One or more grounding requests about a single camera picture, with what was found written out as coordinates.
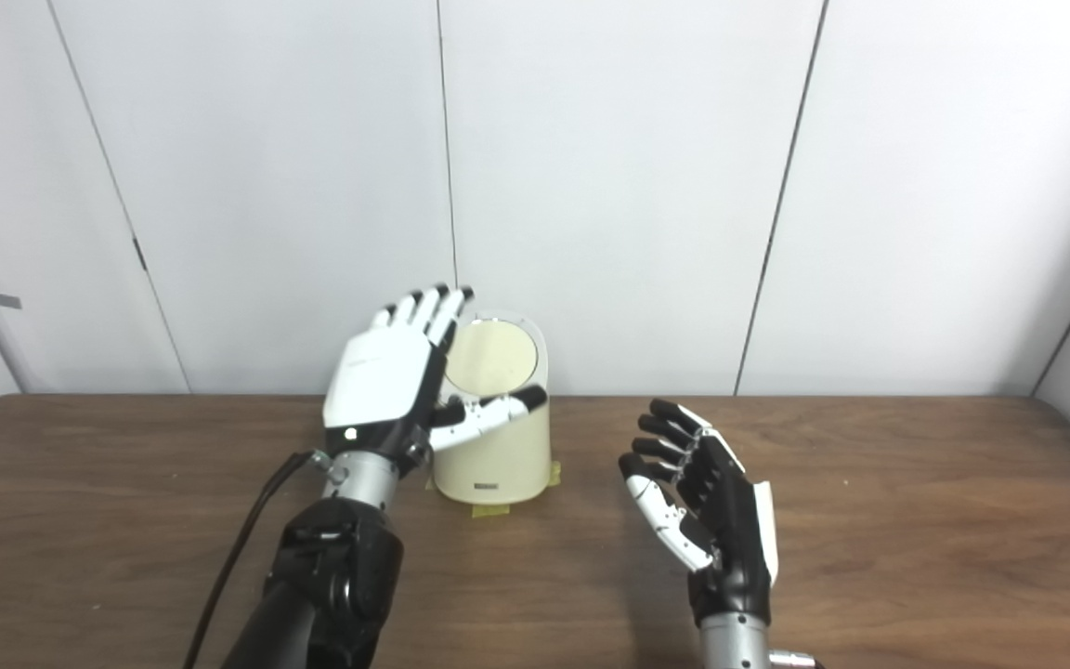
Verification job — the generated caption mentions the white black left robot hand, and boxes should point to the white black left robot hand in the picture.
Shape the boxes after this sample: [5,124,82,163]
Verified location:
[323,284,549,466]

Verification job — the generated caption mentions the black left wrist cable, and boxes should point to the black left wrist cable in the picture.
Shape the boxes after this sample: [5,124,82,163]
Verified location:
[182,451,332,669]

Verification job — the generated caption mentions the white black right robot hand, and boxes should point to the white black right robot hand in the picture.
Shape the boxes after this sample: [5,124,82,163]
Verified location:
[618,400,779,628]

